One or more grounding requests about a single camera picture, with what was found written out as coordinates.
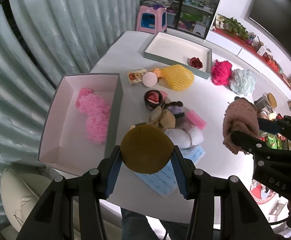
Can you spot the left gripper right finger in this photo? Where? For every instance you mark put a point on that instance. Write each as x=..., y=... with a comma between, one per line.
x=181, y=171

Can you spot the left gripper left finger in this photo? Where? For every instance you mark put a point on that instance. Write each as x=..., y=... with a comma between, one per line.
x=113, y=167

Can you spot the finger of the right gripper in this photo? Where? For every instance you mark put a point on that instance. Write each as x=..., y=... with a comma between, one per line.
x=268, y=126
x=254, y=145

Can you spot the blue foam grid sheet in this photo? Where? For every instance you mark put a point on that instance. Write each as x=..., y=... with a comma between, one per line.
x=164, y=181

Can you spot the salmon pink knitted cloth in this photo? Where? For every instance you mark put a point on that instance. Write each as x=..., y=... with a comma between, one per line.
x=241, y=116

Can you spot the white drawstring fabric bag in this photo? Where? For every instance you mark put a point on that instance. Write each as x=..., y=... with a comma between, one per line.
x=185, y=138

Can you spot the brown round sponge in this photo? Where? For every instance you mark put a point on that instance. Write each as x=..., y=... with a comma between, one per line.
x=145, y=149

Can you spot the large pink foam sponge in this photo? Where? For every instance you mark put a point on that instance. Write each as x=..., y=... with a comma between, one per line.
x=195, y=119

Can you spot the light pink fluffy pouf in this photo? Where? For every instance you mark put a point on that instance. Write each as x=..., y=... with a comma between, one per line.
x=98, y=115

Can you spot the yellow foam fruit net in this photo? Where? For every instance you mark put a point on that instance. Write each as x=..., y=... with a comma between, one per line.
x=178, y=77

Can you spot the tan knitted cloth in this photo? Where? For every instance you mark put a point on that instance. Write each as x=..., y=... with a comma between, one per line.
x=162, y=119

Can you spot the small pink sponge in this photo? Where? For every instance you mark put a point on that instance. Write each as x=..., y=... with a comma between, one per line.
x=84, y=92

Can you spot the pile of snack packages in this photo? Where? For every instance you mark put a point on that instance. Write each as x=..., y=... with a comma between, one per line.
x=280, y=124

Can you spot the glass jar with gold lid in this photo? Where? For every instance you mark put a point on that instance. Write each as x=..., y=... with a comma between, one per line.
x=267, y=102

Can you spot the deep grey storage box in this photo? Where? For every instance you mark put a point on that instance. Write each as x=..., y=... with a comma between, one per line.
x=64, y=144

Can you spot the pale green bath pouf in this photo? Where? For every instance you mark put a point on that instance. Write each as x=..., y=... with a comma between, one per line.
x=242, y=82

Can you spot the purple dark knitted sock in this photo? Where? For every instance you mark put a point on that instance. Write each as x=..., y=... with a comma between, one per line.
x=177, y=109

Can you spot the magenta fluffy yarn ball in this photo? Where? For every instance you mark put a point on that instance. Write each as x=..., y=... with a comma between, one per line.
x=221, y=72

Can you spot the small cartoon tissue pack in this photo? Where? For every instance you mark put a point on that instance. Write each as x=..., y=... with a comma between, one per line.
x=135, y=77

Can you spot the pink round powder puff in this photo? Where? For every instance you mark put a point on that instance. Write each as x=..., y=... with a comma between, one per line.
x=149, y=79

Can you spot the cream leather sofa cushion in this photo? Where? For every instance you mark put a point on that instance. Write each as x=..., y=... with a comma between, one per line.
x=19, y=195

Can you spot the red fabric rose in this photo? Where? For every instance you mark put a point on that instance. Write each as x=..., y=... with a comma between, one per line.
x=196, y=63

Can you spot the green potted plant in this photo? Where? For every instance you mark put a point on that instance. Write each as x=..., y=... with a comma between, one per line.
x=231, y=26

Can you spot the shallow grey tray lid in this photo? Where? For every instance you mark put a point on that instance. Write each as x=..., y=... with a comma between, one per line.
x=170, y=50

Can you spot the pink plastic stool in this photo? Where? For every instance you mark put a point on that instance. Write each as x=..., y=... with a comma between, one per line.
x=152, y=19

